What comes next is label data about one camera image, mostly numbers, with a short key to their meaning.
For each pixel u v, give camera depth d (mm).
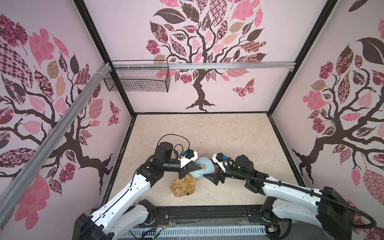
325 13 709
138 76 948
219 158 622
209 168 697
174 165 610
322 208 412
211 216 742
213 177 664
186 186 651
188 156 577
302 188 480
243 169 581
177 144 600
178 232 697
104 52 833
